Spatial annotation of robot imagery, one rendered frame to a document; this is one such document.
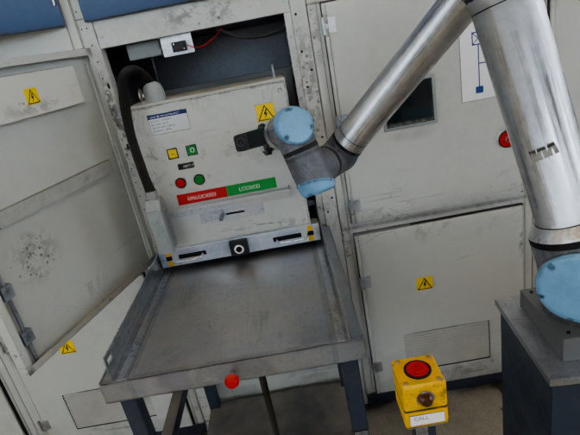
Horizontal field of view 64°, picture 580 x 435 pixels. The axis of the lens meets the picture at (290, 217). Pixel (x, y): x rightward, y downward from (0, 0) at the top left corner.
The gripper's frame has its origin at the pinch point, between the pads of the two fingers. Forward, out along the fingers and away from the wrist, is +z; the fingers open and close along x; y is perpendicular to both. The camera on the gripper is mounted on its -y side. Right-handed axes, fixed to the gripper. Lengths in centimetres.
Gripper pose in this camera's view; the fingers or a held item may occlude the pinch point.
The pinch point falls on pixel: (259, 142)
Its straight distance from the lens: 144.4
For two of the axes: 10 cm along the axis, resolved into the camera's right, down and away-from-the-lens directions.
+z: -2.4, -0.5, 9.7
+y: 9.4, -2.7, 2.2
